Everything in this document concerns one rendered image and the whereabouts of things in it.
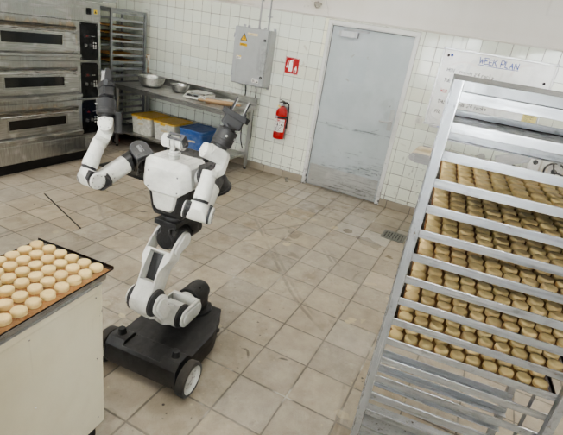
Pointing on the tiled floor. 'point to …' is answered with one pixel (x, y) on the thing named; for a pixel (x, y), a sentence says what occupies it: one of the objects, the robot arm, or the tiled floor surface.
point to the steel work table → (186, 105)
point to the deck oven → (43, 82)
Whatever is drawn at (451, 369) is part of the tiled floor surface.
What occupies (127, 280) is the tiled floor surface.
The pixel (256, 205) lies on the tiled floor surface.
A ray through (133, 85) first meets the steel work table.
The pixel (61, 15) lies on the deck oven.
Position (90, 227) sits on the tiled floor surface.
